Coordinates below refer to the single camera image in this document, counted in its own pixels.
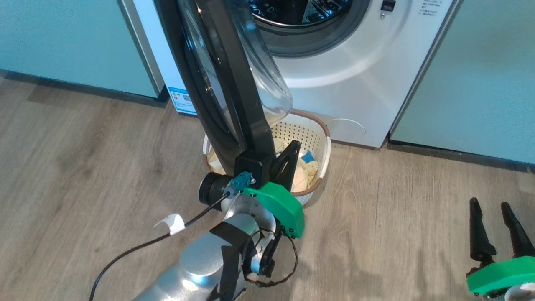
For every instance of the round black glass washer door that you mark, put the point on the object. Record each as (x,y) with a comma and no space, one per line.
(234,83)

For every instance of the white front-load washing machine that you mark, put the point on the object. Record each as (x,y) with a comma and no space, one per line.
(355,83)

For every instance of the pale teal cabinet front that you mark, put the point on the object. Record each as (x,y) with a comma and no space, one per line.
(62,42)
(480,83)

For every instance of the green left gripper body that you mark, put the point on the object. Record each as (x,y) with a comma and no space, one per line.
(284,209)

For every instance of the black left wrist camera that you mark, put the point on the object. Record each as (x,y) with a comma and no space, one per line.
(253,167)

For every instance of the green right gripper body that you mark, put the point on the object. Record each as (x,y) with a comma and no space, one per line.
(501,276)

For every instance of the dark grey cabinet plinth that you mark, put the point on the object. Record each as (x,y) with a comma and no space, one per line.
(83,90)
(459,154)

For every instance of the round white filter cover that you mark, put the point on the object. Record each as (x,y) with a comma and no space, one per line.
(347,131)

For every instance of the blue energy label sticker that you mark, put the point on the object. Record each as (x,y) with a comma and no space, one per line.
(182,100)

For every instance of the cream perforated laundry basket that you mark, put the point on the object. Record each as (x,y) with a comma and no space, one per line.
(301,129)

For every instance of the white tape tag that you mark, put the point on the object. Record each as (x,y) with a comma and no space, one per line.
(175,223)

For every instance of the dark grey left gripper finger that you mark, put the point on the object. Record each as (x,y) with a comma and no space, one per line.
(286,167)

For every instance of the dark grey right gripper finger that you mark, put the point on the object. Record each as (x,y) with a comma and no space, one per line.
(478,238)
(520,240)

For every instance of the small blue garment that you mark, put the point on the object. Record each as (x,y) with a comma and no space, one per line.
(307,157)

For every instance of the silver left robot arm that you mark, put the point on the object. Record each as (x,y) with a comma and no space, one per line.
(200,259)

